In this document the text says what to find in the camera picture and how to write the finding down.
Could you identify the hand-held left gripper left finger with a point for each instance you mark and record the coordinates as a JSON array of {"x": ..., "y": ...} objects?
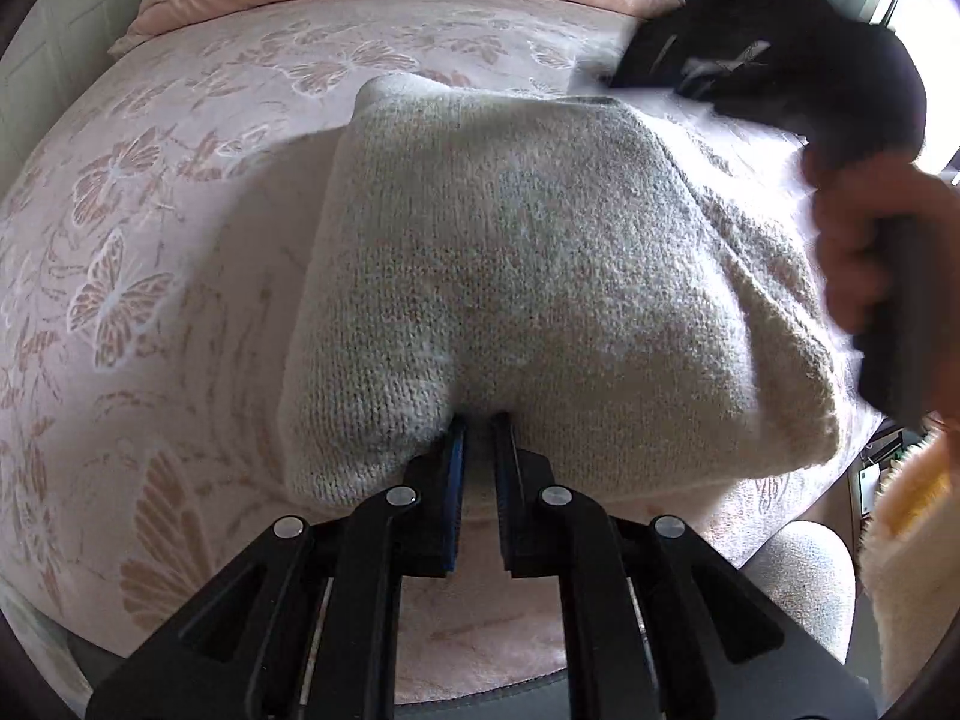
[{"x": 452, "y": 510}]

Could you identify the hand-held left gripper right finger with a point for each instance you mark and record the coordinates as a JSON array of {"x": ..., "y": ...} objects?
[{"x": 504, "y": 480}]

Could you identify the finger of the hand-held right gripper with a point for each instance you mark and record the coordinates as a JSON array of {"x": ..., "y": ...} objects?
[{"x": 660, "y": 60}]

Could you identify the cream sweater with black hearts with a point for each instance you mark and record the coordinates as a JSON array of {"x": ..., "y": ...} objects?
[{"x": 525, "y": 255}]

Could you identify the person's right forearm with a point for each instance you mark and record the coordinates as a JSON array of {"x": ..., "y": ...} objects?
[{"x": 900, "y": 585}]

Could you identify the person's right hand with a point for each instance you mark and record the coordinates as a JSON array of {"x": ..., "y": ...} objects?
[{"x": 847, "y": 240}]

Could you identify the window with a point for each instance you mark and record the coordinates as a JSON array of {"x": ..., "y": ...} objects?
[{"x": 941, "y": 37}]

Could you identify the person's cream fleece leg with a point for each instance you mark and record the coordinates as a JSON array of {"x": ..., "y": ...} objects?
[{"x": 799, "y": 585}]

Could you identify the pink butterfly printed blanket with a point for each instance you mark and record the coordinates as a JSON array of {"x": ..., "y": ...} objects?
[{"x": 150, "y": 277}]

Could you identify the white wardrobe doors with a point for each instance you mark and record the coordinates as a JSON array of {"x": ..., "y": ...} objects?
[{"x": 67, "y": 30}]

